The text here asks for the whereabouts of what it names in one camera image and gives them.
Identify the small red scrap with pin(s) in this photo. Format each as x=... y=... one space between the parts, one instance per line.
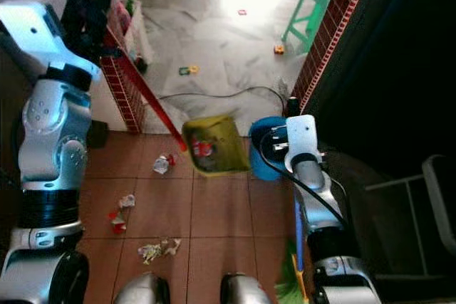
x=117 y=222

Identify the crushed red can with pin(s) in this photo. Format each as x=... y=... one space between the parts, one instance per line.
x=201 y=149

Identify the grey metal rack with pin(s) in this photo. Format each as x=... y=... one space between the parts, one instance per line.
x=438 y=176

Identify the small crumpled white paper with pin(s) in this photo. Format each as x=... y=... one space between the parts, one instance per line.
x=127 y=201

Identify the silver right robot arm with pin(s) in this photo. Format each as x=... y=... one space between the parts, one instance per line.
x=313 y=183

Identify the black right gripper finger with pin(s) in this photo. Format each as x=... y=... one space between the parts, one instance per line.
x=293 y=107

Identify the silver right robot leg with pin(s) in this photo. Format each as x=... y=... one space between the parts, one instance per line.
x=246 y=290

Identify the green yellow small toy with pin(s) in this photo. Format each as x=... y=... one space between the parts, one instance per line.
x=189 y=70

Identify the tiny red piece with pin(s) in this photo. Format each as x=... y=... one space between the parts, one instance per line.
x=241 y=12

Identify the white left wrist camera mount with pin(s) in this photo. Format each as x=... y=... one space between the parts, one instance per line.
x=35 y=30

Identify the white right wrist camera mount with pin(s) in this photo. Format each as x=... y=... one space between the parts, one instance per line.
x=301 y=140

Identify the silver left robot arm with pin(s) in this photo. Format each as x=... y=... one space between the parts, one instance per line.
x=53 y=140

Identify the white plastic bag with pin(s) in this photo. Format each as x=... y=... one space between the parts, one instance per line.
x=139 y=40

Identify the blue plastic bucket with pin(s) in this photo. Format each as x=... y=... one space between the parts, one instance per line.
x=258 y=161

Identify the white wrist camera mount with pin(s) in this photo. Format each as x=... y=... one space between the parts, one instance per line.
x=301 y=140
x=35 y=30

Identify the silver robot leg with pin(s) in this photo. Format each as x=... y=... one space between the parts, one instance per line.
x=142 y=290
x=246 y=290

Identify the pale shredded paper scraps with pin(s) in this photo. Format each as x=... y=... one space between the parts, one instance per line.
x=160 y=249

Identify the silver left robot leg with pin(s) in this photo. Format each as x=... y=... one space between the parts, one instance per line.
x=142 y=290

